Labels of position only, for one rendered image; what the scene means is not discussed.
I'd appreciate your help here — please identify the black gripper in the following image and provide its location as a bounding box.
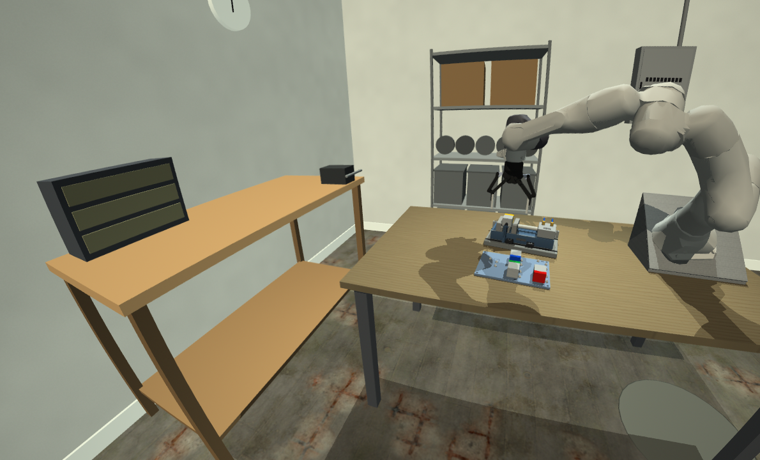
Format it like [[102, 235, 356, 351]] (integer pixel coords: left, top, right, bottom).
[[487, 161, 536, 214]]

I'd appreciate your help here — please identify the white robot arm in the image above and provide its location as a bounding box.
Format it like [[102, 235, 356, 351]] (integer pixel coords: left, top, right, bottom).
[[496, 82, 760, 260]]

